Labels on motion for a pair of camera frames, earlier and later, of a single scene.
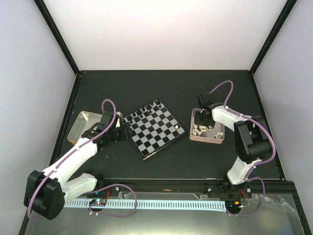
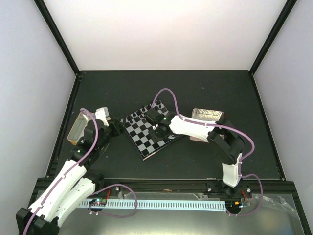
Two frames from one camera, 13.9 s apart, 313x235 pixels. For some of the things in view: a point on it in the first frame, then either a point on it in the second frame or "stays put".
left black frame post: [52, 23] stays put
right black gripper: [198, 122] → [155, 138]
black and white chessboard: [152, 128] stays put
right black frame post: [280, 20] stays put
